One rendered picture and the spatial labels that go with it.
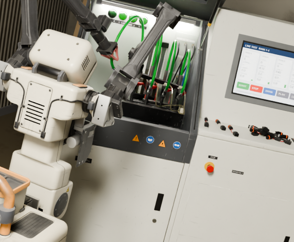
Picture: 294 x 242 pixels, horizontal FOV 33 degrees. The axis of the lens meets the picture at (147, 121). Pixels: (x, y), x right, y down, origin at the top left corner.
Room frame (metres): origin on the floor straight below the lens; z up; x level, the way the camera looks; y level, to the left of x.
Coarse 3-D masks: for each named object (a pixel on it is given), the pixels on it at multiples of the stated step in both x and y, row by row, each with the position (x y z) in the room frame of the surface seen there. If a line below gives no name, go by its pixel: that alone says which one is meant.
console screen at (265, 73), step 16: (240, 48) 2.69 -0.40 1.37; (256, 48) 2.70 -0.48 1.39; (272, 48) 2.71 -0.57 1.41; (288, 48) 2.73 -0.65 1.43; (240, 64) 2.67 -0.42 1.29; (256, 64) 2.68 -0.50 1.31; (272, 64) 2.70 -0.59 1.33; (288, 64) 2.71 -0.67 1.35; (240, 80) 2.65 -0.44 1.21; (256, 80) 2.67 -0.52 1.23; (272, 80) 2.68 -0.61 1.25; (288, 80) 2.69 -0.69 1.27; (240, 96) 2.64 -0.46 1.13; (256, 96) 2.65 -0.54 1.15; (272, 96) 2.66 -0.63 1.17; (288, 96) 2.67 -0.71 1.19
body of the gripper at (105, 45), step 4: (104, 40) 2.37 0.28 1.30; (108, 40) 2.40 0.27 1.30; (100, 44) 2.37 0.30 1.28; (104, 44) 2.38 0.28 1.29; (108, 44) 2.39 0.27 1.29; (112, 44) 2.41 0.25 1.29; (116, 44) 2.40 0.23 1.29; (100, 48) 2.41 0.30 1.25; (104, 48) 2.39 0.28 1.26; (108, 48) 2.39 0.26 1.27; (112, 48) 2.38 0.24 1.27
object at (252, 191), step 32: (224, 32) 2.70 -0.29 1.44; (256, 32) 2.72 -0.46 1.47; (288, 32) 2.75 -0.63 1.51; (224, 64) 2.67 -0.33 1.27; (224, 96) 2.63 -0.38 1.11; (288, 128) 2.64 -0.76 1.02; (192, 160) 2.37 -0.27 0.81; (224, 160) 2.38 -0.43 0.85; (256, 160) 2.39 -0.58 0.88; (288, 160) 2.41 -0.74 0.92; (192, 192) 2.37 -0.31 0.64; (224, 192) 2.38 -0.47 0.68; (256, 192) 2.40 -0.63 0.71; (288, 192) 2.41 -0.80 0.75; (192, 224) 2.37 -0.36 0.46; (224, 224) 2.39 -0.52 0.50; (256, 224) 2.40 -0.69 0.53; (288, 224) 2.41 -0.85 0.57
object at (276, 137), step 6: (252, 126) 2.53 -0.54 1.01; (264, 126) 2.51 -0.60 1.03; (252, 132) 2.49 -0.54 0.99; (264, 132) 2.49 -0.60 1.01; (270, 132) 2.51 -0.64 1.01; (276, 132) 2.52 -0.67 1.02; (270, 138) 2.48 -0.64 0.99; (276, 138) 2.49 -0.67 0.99; (282, 138) 2.52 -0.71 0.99; (288, 144) 2.47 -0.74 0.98
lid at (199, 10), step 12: (120, 0) 2.89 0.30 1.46; (132, 0) 2.87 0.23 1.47; (144, 0) 2.84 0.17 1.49; (156, 0) 2.82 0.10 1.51; (168, 0) 2.79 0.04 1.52; (180, 0) 2.77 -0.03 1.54; (192, 0) 2.75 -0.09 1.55; (204, 0) 2.77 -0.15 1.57; (216, 0) 2.71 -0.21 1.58; (192, 12) 2.87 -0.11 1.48; (204, 12) 2.85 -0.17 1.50
